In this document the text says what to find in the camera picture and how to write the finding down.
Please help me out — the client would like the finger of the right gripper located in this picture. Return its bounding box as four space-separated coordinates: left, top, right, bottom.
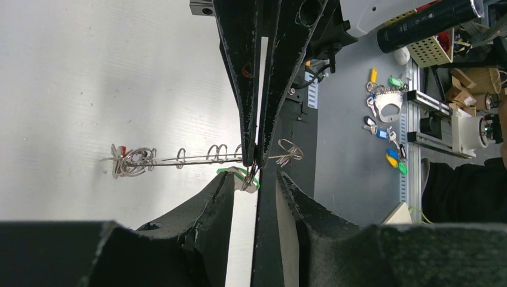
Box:
212 0 261 167
257 0 328 167

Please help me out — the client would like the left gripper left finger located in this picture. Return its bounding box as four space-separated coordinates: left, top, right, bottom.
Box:
136 172 236 286

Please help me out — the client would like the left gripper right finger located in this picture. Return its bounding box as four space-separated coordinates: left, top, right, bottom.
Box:
276 172 363 286

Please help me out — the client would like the green headed key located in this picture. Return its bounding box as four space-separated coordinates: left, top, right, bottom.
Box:
216 166 260 194

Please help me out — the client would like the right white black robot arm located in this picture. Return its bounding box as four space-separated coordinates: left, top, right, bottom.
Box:
212 1 423 168

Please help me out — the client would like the spare silver keyring disc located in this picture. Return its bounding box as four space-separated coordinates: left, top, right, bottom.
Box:
366 81 408 123

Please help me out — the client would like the white smartphone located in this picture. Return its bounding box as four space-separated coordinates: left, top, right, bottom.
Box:
382 202 413 225

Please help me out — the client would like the yellow key tag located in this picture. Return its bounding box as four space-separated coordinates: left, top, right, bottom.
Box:
369 68 378 84

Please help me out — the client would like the blue key tag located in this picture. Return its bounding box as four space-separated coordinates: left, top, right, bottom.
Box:
376 129 390 139

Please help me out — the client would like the green key tag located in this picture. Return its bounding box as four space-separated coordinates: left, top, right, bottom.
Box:
389 76 405 88

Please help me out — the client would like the beige perforated basket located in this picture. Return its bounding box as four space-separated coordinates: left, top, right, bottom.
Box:
408 29 454 68

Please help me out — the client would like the person in black clothes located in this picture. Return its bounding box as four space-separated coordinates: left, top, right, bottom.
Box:
421 158 506 224

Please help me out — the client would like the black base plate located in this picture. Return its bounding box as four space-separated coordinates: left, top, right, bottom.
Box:
271 87 318 196

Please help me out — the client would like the right white cable duct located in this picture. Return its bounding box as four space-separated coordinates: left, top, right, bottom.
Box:
307 78 319 109

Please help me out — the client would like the aluminium frame rail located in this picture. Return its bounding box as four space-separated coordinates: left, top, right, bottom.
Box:
399 60 453 208

